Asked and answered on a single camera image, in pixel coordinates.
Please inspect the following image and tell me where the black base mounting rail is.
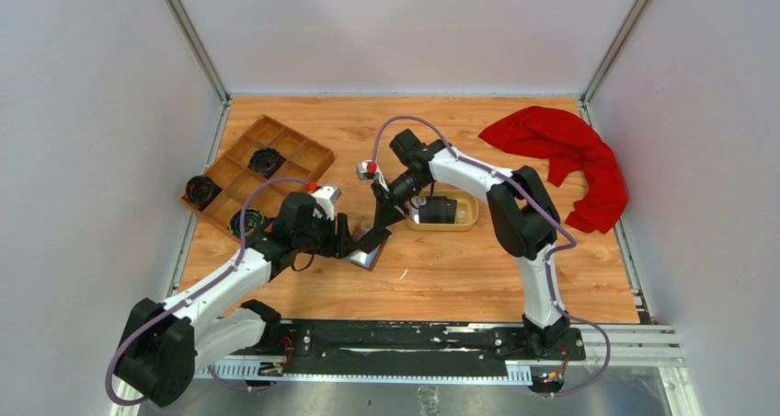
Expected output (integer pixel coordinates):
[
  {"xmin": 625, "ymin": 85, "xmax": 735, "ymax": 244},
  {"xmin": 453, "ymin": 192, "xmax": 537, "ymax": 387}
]
[{"xmin": 240, "ymin": 319, "xmax": 586, "ymax": 378}]

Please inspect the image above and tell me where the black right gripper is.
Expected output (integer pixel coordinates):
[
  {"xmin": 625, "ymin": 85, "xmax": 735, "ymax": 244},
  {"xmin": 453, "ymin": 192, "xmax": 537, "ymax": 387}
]
[{"xmin": 372, "ymin": 170, "xmax": 430, "ymax": 233}]

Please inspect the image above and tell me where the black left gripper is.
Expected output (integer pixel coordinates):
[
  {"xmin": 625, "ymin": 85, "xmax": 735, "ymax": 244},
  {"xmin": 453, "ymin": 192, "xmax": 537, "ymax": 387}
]
[{"xmin": 294, "ymin": 208, "xmax": 358, "ymax": 259}]

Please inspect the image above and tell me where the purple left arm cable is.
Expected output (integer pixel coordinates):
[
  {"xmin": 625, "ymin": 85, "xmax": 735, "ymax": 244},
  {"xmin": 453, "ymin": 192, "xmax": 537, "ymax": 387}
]
[{"xmin": 104, "ymin": 178, "xmax": 318, "ymax": 408}]

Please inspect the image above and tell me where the red cloth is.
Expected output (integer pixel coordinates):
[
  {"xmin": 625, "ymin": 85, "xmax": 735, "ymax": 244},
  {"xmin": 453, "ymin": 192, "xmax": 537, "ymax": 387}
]
[{"xmin": 478, "ymin": 106, "xmax": 628, "ymax": 233}]

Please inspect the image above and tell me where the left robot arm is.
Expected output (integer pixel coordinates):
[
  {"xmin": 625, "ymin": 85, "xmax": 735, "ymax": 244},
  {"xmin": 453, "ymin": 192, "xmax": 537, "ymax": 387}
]
[{"xmin": 104, "ymin": 185, "xmax": 355, "ymax": 407}]

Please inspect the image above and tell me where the brown leather card holder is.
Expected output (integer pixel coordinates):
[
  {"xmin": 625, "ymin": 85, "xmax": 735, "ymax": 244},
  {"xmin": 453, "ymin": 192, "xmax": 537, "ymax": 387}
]
[{"xmin": 346, "ymin": 224, "xmax": 382, "ymax": 272}]

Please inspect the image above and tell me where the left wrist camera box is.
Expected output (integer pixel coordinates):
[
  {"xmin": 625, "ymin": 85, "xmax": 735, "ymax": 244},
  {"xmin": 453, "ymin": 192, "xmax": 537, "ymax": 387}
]
[{"xmin": 312, "ymin": 184, "xmax": 341, "ymax": 220}]

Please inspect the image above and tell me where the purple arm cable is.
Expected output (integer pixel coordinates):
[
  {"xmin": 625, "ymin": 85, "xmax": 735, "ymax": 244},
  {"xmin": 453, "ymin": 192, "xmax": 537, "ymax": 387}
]
[
  {"xmin": 104, "ymin": 178, "xmax": 318, "ymax": 408},
  {"xmin": 370, "ymin": 115, "xmax": 611, "ymax": 399}
]

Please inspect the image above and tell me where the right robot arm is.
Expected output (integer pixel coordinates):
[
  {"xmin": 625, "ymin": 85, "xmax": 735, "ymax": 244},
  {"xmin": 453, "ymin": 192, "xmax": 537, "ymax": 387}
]
[{"xmin": 357, "ymin": 130, "xmax": 570, "ymax": 359}]

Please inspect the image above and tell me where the beige oval tray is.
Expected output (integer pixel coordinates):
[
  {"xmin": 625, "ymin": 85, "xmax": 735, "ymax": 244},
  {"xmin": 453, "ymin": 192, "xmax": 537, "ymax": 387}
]
[{"xmin": 404, "ymin": 188, "xmax": 478, "ymax": 232}]

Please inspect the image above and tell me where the black coiled cable roll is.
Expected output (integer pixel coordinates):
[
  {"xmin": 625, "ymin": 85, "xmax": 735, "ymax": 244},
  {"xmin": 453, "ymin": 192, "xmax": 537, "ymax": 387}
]
[
  {"xmin": 247, "ymin": 147, "xmax": 287, "ymax": 179},
  {"xmin": 228, "ymin": 208, "xmax": 270, "ymax": 238},
  {"xmin": 185, "ymin": 175, "xmax": 223, "ymax": 212}
]

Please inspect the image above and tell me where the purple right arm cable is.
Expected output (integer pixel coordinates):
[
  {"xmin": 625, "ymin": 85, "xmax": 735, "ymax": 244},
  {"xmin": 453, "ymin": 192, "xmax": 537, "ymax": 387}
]
[{"xmin": 370, "ymin": 115, "xmax": 611, "ymax": 399}]

